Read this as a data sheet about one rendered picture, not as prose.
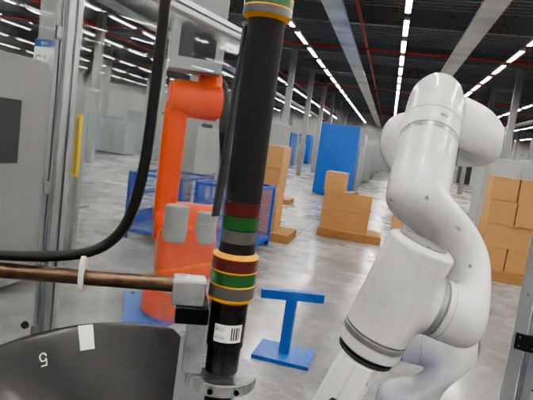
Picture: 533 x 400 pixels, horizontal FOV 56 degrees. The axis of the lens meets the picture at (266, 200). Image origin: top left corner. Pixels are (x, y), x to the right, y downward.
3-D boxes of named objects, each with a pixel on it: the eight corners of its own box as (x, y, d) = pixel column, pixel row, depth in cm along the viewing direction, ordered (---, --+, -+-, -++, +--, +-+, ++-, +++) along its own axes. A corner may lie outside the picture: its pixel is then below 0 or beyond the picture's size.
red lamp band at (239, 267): (212, 272, 44) (214, 259, 44) (210, 259, 49) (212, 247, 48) (260, 276, 45) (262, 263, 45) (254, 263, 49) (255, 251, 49)
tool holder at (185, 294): (159, 396, 44) (172, 289, 43) (163, 359, 51) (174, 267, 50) (260, 401, 45) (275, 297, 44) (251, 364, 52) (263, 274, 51)
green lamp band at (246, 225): (223, 229, 44) (224, 216, 44) (220, 222, 48) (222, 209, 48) (259, 232, 45) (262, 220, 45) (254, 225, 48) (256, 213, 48)
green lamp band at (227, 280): (210, 286, 45) (212, 273, 44) (208, 272, 49) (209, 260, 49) (258, 290, 45) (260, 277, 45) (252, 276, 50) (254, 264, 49)
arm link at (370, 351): (358, 304, 70) (348, 322, 71) (339, 321, 62) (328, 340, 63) (412, 337, 67) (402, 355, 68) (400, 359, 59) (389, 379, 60)
